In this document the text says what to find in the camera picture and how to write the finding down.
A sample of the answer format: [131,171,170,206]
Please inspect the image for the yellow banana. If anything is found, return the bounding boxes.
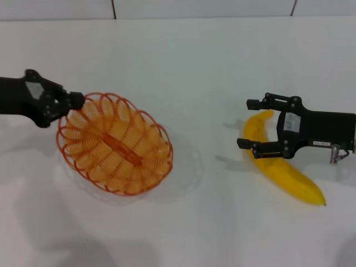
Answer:
[243,109,327,207]

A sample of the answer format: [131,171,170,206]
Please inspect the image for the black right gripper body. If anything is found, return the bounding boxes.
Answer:
[276,96,356,160]

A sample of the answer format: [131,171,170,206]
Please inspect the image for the orange wire basket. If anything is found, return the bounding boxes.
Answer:
[55,91,175,197]

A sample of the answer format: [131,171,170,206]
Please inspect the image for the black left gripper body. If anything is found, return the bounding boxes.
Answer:
[0,68,71,129]

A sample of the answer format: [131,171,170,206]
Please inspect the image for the silver cable connector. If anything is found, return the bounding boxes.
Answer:
[329,142,354,165]

